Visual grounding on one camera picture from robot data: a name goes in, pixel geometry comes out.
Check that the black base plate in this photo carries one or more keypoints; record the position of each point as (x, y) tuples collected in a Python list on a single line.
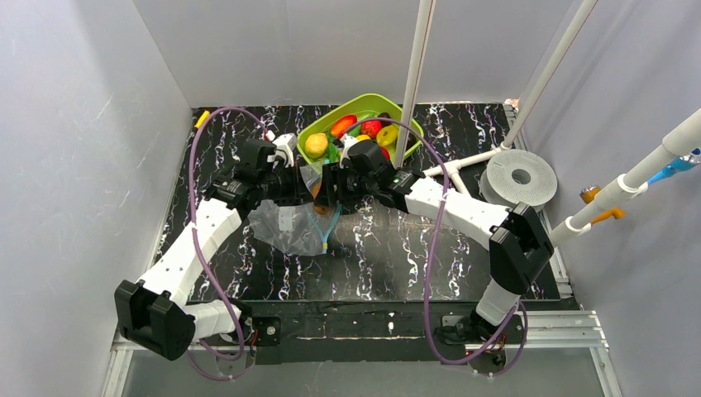
[(259, 331), (459, 330)]

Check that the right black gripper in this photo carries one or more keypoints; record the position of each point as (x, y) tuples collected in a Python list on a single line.
[(330, 186)]

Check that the dark purple plum toy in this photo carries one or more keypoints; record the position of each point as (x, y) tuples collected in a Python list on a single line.
[(383, 116)]

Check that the white pvc pipe frame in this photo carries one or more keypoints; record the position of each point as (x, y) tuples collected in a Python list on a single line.
[(630, 76)]

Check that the grey filament spool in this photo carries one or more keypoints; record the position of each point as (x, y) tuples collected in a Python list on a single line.
[(518, 176)]

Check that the yellow handled screwdriver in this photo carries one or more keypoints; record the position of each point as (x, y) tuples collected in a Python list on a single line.
[(202, 118)]

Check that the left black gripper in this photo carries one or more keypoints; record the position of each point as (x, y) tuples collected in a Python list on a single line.
[(293, 183)]

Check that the clear zip top bag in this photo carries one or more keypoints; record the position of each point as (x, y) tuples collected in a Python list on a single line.
[(286, 218)]

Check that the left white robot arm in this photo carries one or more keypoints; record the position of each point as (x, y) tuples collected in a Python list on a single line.
[(154, 312)]

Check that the yellow ring fruit toy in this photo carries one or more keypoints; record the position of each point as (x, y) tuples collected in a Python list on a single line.
[(387, 136)]

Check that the green chili pepper toy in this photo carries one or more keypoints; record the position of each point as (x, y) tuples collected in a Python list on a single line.
[(334, 150)]

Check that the red strawberry toy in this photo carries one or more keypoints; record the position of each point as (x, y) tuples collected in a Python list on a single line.
[(371, 128)]

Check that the green plastic basket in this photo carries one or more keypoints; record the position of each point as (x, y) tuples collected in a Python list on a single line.
[(366, 107)]

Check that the orange red mango toy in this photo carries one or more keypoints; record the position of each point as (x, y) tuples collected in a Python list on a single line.
[(339, 128)]

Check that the yellow lemon toy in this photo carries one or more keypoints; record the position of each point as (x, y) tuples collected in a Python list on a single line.
[(316, 145)]

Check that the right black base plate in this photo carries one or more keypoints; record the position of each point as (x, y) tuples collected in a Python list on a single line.
[(459, 330)]

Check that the aluminium rail frame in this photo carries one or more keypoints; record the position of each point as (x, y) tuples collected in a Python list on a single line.
[(384, 353)]

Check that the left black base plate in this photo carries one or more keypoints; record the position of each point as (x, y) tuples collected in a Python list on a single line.
[(259, 331)]

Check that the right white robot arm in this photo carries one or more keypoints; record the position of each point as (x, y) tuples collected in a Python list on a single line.
[(519, 246)]

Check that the white centre pole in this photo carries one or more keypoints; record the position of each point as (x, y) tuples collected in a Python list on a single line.
[(419, 46)]

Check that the blue handled tool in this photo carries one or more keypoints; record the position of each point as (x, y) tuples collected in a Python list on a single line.
[(681, 164)]

